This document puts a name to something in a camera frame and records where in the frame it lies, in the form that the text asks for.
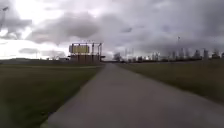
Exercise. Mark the grass field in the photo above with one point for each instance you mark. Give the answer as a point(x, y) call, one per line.
point(30, 90)
point(186, 75)

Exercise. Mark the row of distant buildings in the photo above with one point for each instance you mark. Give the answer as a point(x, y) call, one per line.
point(173, 56)

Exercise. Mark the tall light pole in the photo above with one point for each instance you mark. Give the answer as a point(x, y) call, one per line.
point(178, 46)
point(3, 15)

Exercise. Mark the building with steel frame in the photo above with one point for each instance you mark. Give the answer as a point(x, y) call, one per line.
point(85, 53)

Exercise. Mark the grey paved path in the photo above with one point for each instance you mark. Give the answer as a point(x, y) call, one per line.
point(123, 100)

